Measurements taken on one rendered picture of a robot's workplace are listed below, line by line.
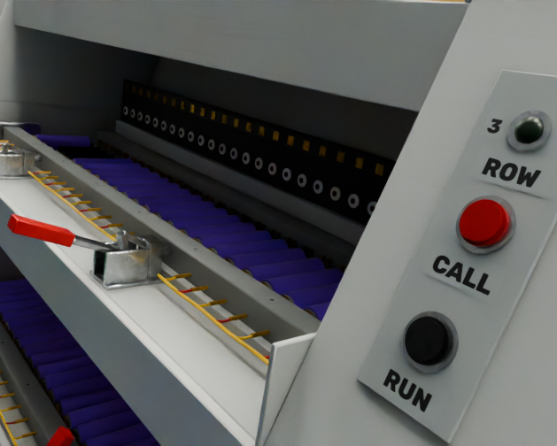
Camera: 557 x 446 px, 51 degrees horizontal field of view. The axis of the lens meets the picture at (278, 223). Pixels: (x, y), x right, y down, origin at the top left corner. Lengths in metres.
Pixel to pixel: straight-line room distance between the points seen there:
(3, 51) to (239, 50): 0.46
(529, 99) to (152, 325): 0.22
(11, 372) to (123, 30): 0.32
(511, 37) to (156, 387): 0.23
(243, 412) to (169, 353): 0.06
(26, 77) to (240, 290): 0.51
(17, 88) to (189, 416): 0.57
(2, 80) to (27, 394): 0.38
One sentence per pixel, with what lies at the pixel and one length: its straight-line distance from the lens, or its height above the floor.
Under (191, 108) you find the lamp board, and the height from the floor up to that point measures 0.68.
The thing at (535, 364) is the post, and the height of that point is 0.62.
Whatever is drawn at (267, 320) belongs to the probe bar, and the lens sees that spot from 0.32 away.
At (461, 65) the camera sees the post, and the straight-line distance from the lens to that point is 0.24.
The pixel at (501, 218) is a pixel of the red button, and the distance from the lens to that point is 0.20.
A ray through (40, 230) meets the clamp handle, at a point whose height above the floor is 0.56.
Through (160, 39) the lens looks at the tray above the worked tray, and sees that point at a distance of 0.44.
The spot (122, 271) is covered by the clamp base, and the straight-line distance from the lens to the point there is 0.38.
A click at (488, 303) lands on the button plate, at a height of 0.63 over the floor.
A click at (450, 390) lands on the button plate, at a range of 0.20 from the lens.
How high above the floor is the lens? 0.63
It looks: 2 degrees down
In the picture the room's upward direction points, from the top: 25 degrees clockwise
